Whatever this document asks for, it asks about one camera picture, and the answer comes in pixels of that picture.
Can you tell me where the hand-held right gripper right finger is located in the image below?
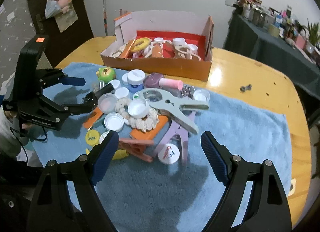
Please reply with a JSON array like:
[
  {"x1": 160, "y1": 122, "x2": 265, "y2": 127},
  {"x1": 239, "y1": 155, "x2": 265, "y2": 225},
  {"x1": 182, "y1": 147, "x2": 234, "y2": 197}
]
[{"x1": 201, "y1": 131, "x2": 293, "y2": 232}]

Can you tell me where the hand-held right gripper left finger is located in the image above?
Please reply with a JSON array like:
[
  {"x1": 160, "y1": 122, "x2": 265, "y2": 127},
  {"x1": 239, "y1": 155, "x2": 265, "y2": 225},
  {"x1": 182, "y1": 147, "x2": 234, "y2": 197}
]
[{"x1": 26, "y1": 130, "x2": 120, "y2": 232}]

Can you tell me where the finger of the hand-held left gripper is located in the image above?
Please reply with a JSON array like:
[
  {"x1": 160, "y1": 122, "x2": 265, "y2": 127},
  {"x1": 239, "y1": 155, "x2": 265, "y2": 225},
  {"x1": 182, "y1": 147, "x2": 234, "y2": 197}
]
[
  {"x1": 41, "y1": 92, "x2": 96, "y2": 117},
  {"x1": 37, "y1": 68, "x2": 86, "y2": 90}
]

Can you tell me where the yellow foam stick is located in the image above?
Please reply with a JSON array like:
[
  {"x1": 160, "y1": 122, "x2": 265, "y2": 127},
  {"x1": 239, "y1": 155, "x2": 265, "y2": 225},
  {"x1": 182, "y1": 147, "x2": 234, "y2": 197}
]
[{"x1": 111, "y1": 148, "x2": 130, "y2": 160}]

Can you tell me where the black metal clip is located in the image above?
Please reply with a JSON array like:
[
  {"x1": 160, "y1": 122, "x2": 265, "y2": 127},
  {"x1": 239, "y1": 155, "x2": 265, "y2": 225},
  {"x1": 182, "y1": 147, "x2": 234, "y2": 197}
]
[{"x1": 82, "y1": 91, "x2": 98, "y2": 109}]

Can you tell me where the orange piece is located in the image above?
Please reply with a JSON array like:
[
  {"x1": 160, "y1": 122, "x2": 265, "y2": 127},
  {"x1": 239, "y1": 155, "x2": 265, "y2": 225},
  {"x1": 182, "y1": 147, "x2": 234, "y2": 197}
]
[{"x1": 83, "y1": 110, "x2": 103, "y2": 129}]

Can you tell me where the clear plastic lid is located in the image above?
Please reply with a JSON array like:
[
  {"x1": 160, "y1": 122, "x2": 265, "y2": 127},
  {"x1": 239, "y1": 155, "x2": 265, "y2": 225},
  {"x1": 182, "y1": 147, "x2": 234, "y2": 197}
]
[{"x1": 97, "y1": 93, "x2": 118, "y2": 112}]

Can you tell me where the orange stick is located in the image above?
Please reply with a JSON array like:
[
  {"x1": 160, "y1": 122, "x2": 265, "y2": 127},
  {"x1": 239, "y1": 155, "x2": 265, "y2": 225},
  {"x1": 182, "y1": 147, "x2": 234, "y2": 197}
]
[{"x1": 120, "y1": 39, "x2": 137, "y2": 59}]

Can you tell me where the grey plastic clamp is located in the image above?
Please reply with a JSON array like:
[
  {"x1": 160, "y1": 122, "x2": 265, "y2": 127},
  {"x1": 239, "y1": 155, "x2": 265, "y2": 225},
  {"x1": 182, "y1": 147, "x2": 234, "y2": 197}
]
[{"x1": 137, "y1": 88, "x2": 209, "y2": 134}]

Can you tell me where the yellow ring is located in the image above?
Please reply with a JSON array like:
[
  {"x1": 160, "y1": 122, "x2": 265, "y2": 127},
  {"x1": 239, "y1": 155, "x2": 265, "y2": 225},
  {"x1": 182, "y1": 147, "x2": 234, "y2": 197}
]
[{"x1": 132, "y1": 37, "x2": 152, "y2": 53}]

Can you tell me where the orange cardboard box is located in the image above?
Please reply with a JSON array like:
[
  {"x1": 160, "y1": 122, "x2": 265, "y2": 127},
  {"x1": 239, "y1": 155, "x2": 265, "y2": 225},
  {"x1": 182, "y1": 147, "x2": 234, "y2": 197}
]
[{"x1": 100, "y1": 10, "x2": 215, "y2": 82}]

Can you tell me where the yellow round cap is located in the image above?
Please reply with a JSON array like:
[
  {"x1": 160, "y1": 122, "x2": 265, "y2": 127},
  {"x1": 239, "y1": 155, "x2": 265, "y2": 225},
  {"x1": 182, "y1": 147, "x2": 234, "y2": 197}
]
[{"x1": 85, "y1": 129, "x2": 100, "y2": 145}]

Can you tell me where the pink clothespin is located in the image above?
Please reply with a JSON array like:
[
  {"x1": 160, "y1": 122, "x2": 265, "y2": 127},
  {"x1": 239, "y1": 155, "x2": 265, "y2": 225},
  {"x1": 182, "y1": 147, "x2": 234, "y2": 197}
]
[{"x1": 117, "y1": 139, "x2": 155, "y2": 163}]

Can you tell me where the black tube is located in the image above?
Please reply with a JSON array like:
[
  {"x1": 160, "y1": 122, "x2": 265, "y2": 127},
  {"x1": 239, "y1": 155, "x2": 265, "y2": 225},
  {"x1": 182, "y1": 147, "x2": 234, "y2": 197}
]
[{"x1": 94, "y1": 84, "x2": 115, "y2": 98}]

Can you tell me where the green lion toy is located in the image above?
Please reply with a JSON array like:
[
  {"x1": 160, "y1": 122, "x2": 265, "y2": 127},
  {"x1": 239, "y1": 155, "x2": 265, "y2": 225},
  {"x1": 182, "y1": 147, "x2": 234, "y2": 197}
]
[{"x1": 96, "y1": 67, "x2": 117, "y2": 82}]

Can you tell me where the blue towel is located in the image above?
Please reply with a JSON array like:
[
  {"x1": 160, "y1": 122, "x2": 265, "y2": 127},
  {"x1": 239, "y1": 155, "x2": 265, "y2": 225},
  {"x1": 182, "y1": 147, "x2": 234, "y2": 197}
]
[{"x1": 30, "y1": 62, "x2": 288, "y2": 232}]

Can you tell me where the purple plastic clamp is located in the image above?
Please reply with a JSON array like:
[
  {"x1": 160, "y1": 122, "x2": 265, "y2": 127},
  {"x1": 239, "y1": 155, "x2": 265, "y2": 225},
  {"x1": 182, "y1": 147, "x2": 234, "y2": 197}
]
[{"x1": 152, "y1": 112, "x2": 197, "y2": 166}]

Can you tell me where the white round badge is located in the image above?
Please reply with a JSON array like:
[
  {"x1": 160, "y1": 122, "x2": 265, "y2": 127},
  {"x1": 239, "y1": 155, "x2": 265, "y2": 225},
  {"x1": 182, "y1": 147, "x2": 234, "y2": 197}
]
[{"x1": 157, "y1": 144, "x2": 180, "y2": 164}]

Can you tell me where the dark wooden door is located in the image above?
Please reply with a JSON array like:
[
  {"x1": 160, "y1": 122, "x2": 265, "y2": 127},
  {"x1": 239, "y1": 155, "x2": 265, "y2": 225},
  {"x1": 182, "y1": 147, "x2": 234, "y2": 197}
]
[{"x1": 24, "y1": 0, "x2": 94, "y2": 67}]

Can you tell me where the orange card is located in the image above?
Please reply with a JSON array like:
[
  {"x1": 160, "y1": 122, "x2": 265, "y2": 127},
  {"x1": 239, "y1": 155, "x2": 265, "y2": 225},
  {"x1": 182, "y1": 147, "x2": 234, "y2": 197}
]
[{"x1": 130, "y1": 116, "x2": 169, "y2": 140}]

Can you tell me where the white crochet scrunchie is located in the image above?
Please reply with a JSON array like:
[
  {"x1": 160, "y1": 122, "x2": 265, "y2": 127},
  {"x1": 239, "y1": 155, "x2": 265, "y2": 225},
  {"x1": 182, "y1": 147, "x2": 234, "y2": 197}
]
[{"x1": 115, "y1": 98, "x2": 160, "y2": 131}]

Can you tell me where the white lid blue jar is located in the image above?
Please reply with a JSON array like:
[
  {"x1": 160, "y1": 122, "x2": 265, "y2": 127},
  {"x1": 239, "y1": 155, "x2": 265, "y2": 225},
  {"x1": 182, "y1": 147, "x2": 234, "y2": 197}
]
[{"x1": 127, "y1": 69, "x2": 146, "y2": 90}]

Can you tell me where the clear plastic bag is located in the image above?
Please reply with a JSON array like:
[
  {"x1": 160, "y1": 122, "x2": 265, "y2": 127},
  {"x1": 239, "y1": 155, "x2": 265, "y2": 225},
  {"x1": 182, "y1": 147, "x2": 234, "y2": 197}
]
[{"x1": 44, "y1": 0, "x2": 78, "y2": 32}]

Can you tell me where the pink plush toy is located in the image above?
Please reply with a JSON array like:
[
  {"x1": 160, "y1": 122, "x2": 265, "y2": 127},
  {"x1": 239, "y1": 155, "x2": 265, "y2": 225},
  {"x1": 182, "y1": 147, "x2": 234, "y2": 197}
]
[{"x1": 57, "y1": 0, "x2": 72, "y2": 14}]

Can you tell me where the purple bottle pink cap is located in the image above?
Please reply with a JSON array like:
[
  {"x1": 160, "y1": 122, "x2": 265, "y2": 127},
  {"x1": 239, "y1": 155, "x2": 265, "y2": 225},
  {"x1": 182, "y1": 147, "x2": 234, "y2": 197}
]
[{"x1": 143, "y1": 73, "x2": 183, "y2": 90}]

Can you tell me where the dark green clothed table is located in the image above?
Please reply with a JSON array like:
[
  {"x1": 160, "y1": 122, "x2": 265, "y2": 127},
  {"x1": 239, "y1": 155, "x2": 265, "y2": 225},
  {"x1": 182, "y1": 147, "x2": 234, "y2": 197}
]
[{"x1": 222, "y1": 9, "x2": 320, "y2": 112}]

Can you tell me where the pink box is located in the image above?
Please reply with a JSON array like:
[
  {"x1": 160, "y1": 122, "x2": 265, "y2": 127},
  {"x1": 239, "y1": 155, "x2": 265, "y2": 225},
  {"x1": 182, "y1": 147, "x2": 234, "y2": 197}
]
[{"x1": 294, "y1": 36, "x2": 307, "y2": 49}]

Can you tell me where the potted plant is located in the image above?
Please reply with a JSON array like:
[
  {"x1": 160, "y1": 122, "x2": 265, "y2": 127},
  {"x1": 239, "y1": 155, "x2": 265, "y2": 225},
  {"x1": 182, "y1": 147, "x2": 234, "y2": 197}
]
[{"x1": 304, "y1": 21, "x2": 320, "y2": 55}]

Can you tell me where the black cable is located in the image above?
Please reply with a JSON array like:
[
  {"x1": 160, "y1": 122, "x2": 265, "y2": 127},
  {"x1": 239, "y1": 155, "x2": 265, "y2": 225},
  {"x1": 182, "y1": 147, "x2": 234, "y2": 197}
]
[{"x1": 9, "y1": 126, "x2": 48, "y2": 165}]

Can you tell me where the metal keychain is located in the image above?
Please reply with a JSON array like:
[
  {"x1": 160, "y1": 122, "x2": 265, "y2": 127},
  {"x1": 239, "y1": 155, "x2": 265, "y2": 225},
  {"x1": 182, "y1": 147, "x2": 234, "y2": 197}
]
[{"x1": 180, "y1": 84, "x2": 196, "y2": 97}]

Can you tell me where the broom handle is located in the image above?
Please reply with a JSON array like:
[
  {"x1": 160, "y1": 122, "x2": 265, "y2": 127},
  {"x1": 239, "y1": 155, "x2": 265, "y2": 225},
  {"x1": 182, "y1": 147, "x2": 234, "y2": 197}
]
[{"x1": 102, "y1": 0, "x2": 108, "y2": 37}]

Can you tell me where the wooden ring clip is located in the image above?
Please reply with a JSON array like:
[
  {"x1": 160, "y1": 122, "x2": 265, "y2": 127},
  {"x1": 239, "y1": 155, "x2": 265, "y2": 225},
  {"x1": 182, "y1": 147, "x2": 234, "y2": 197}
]
[{"x1": 174, "y1": 46, "x2": 201, "y2": 61}]

